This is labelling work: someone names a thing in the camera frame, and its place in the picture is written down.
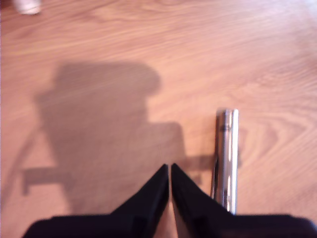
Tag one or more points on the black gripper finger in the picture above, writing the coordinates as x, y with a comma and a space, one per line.
151, 198
188, 198

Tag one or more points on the metallic laser pointer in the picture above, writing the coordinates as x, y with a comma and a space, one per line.
229, 153

